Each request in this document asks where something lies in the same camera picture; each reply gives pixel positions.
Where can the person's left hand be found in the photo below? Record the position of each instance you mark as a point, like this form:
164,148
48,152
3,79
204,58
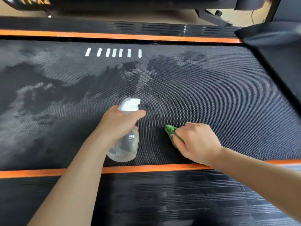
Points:
117,124

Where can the person's right hand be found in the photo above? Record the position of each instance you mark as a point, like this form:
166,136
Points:
200,143

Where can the clear spray bottle white trigger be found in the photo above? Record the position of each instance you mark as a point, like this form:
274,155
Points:
124,148

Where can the green cloth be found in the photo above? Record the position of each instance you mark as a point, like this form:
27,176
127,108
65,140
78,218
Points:
170,129

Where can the black orange-striped treadmill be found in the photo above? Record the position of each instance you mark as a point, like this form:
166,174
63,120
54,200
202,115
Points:
117,3
164,91

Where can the person's right forearm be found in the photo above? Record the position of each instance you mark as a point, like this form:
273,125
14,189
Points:
263,181

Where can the person's left forearm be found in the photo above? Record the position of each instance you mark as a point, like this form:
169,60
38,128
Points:
70,185

